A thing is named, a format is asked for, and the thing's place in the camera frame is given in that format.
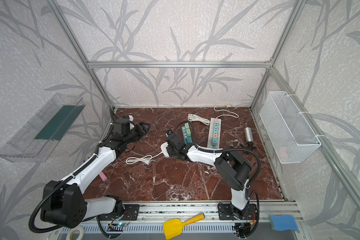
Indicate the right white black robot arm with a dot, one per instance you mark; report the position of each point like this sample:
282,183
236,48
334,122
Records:
233,167

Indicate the purple plastic fork toy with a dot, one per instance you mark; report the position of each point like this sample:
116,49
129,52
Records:
103,176

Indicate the white wire mesh basket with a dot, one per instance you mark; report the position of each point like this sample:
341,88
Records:
291,135

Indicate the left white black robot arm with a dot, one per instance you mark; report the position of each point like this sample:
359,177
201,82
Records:
63,203

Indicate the clear plastic wall bin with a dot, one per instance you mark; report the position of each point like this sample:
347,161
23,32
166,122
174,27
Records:
37,139

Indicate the yellow plastic scoop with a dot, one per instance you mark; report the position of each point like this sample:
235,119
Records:
174,227

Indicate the long white multicolour power strip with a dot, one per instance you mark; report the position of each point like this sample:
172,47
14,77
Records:
214,134

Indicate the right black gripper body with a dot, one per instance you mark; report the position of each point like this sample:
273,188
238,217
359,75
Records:
170,140

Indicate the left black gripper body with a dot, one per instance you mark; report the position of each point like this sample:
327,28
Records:
139,130

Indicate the metal cylinder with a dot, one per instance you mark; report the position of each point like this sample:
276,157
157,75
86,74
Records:
249,135

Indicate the teal power strip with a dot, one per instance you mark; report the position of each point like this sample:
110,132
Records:
187,136

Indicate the white square power socket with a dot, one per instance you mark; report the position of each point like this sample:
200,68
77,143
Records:
164,149

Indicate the white tape roll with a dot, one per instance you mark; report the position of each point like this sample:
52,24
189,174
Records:
77,230

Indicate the blue sponge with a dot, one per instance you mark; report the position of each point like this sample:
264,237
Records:
283,223

